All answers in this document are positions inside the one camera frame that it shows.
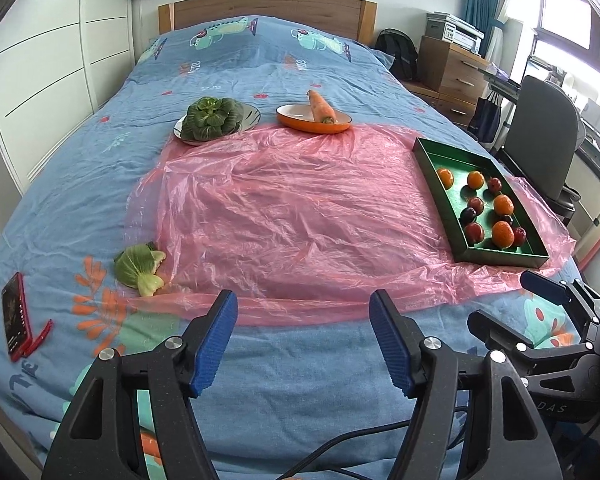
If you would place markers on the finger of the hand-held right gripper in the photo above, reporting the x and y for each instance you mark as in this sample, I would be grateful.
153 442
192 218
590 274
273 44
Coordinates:
545 285
490 327

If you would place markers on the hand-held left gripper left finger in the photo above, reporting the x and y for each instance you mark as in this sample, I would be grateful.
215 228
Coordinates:
212 345

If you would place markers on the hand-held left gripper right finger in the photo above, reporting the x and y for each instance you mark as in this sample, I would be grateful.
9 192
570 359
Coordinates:
392 345

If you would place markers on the dark purple plum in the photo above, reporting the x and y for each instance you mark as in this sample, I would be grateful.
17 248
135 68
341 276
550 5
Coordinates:
519 236
468 216

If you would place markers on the orange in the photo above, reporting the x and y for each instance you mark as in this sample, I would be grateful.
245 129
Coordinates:
475 179
445 178
503 204
502 235

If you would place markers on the red apple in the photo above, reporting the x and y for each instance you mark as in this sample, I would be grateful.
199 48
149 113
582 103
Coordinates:
475 232
506 218

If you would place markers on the red plum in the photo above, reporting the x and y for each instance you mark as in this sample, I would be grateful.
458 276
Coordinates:
495 185
476 204

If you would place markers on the green metal tray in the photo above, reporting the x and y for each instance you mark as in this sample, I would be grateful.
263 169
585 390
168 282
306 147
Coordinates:
460 162

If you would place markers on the light green bok choy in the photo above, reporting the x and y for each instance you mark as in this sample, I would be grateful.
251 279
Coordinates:
132 267

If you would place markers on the pink plastic sheet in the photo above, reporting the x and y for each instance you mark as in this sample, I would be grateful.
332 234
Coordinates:
290 220

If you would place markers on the grey office chair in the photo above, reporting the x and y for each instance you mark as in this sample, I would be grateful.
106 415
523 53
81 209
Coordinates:
540 130

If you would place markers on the dark blue tote bag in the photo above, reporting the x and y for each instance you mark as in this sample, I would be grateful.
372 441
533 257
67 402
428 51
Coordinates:
485 120

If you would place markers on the red smartphone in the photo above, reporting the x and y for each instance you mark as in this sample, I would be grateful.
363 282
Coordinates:
16 317

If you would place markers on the grey desk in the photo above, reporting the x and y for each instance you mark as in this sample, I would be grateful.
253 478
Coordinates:
502 82

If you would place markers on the dark green bok choy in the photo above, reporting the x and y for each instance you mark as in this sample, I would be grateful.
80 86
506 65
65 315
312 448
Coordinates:
210 117

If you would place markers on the white round plate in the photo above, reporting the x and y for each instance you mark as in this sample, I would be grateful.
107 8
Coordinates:
250 115

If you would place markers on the wooden drawer cabinet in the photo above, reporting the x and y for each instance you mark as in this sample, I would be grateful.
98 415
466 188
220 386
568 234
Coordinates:
452 70

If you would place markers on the orange oval dish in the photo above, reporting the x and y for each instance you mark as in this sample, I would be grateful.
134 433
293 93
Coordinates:
305 125

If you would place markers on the carrot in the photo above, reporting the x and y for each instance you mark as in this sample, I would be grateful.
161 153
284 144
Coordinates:
320 107

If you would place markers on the grey printer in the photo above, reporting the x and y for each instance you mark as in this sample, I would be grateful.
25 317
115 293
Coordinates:
452 30

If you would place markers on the black backpack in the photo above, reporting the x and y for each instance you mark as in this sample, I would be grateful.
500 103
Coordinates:
397 55

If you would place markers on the window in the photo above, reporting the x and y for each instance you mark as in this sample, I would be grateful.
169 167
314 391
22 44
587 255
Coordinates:
565 0

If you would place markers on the teal curtain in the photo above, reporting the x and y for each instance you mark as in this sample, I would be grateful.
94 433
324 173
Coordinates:
482 0

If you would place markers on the white wardrobe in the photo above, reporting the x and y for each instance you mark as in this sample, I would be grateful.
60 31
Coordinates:
55 60

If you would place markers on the wooden headboard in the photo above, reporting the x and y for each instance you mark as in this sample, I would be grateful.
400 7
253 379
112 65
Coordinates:
265 10

